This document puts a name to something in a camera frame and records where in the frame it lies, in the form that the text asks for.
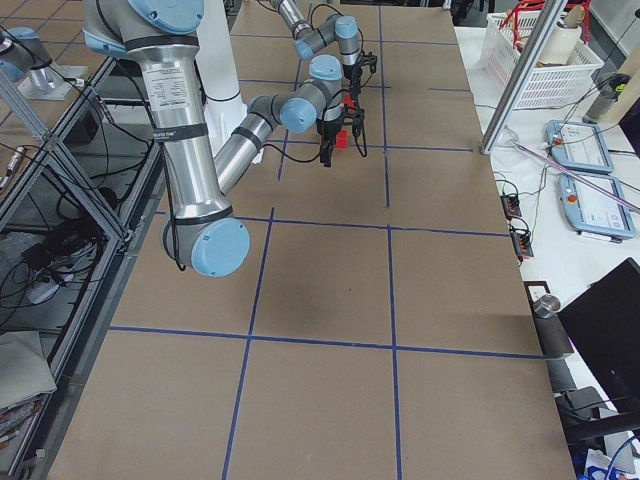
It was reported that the small relay box upper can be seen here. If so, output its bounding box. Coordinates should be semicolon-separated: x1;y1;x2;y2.
500;193;522;220

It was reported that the metal cup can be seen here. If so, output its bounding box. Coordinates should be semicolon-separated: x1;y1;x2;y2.
532;293;561;319

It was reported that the aluminium frame post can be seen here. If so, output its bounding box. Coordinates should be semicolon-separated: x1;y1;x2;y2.
480;0;567;155

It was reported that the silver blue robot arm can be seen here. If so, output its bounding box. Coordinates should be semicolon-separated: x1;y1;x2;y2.
269;0;364;102
83;1;343;277

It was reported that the teach pendant lower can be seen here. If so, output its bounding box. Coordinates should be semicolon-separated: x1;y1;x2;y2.
559;172;636;241

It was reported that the small relay box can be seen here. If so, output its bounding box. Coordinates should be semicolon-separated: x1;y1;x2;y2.
509;226;534;261
500;193;522;220

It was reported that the black laptop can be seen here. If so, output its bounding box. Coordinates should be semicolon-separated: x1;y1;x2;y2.
559;258;639;444

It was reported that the white plastic basket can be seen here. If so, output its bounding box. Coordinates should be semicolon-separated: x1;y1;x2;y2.
480;1;604;109

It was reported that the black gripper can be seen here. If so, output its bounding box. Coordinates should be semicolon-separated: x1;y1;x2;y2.
341;52;361;99
318;113;344;167

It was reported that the grey cloth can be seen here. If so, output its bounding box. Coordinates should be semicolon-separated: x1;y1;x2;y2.
1;331;57;409

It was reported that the teach pendant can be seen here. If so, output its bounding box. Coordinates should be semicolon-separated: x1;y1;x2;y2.
559;172;636;241
546;120;614;174

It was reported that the teach pendant upper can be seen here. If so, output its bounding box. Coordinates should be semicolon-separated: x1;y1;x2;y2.
546;120;614;174

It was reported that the small relay box lower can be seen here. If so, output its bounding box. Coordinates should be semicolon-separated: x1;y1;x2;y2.
509;226;534;261

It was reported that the grabber stick tool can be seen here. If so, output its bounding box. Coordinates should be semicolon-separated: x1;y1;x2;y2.
512;140;640;216

